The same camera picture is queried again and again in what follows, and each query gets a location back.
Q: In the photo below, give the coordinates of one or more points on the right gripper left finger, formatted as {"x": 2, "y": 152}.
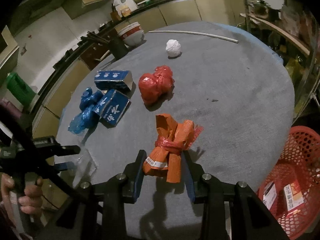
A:
{"x": 134, "y": 178}

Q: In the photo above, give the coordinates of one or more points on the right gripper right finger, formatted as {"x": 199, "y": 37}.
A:
{"x": 192, "y": 177}

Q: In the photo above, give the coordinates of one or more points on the orange mesh bag bundle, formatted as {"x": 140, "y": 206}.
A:
{"x": 173, "y": 138}

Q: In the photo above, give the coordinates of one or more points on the blue carton white characters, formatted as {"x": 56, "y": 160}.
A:
{"x": 112, "y": 106}

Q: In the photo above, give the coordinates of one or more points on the blue plastic bag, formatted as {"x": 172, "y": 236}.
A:
{"x": 87, "y": 118}

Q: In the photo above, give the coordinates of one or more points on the red plastic bag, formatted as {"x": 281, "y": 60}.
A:
{"x": 153, "y": 86}

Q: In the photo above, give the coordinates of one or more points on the blue carton with circles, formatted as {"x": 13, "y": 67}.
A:
{"x": 120, "y": 80}

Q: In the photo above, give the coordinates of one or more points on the metal kitchen shelf rack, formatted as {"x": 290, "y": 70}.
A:
{"x": 294, "y": 36}

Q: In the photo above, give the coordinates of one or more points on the left hand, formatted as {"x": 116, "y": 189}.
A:
{"x": 31, "y": 202}

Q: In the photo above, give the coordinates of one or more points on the green thermos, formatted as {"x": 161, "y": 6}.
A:
{"x": 19, "y": 89}

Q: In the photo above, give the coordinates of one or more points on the red plastic basket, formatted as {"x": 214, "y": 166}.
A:
{"x": 299, "y": 161}

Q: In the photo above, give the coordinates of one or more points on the small orange box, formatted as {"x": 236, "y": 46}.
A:
{"x": 293, "y": 196}

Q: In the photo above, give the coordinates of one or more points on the black chopstick holder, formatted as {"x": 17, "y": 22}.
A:
{"x": 115, "y": 45}

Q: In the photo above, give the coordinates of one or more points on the white crumpled paper ball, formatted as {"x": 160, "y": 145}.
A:
{"x": 173, "y": 48}

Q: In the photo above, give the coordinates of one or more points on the red white bowl stack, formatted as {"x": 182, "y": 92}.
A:
{"x": 132, "y": 35}

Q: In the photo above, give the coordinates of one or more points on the white thin rod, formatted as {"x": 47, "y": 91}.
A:
{"x": 196, "y": 33}

